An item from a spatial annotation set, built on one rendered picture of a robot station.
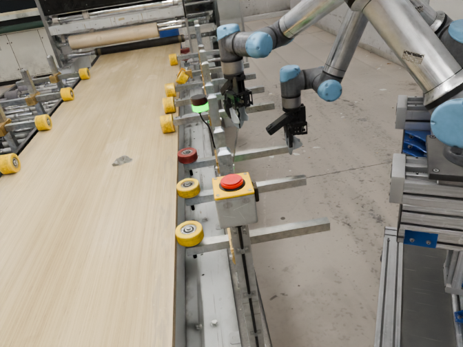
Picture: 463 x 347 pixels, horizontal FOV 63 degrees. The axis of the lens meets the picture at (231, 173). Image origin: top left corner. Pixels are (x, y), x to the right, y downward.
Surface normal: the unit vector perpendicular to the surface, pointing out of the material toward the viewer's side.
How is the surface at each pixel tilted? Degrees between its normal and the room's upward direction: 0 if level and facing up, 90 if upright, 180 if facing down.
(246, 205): 90
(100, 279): 0
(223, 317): 0
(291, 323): 0
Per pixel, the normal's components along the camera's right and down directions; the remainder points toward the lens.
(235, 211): 0.11, 0.50
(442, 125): -0.62, 0.55
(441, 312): -0.13, -0.85
